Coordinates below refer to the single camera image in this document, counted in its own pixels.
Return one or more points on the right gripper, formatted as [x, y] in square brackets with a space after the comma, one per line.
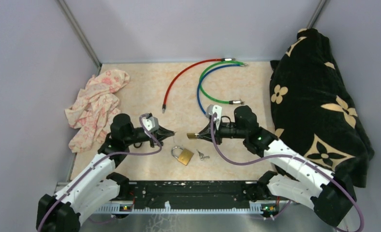
[206, 133]

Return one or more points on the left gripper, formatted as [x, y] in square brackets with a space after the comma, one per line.
[161, 133]

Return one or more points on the small brass padlock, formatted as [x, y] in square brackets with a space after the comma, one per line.
[192, 135]

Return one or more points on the silver key bunch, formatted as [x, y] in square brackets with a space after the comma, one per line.
[202, 156]

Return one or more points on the large brass padlock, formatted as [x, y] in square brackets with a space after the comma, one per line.
[184, 156]

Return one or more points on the blue cable lock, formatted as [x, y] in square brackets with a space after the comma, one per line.
[206, 72]

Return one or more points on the green cable lock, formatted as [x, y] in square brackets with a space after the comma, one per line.
[210, 75]

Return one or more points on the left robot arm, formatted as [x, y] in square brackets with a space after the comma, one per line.
[98, 183]

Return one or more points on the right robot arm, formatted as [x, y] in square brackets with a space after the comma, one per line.
[330, 195]

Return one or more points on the pink patterned cloth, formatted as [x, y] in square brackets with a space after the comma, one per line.
[94, 109]

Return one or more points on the black floral blanket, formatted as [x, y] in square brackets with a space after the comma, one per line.
[312, 111]

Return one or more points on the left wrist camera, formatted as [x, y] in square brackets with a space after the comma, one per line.
[150, 123]

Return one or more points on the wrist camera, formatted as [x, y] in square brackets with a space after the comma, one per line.
[150, 123]
[217, 110]

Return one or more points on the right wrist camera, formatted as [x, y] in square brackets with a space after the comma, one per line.
[217, 110]

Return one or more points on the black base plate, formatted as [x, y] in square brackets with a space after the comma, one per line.
[198, 195]

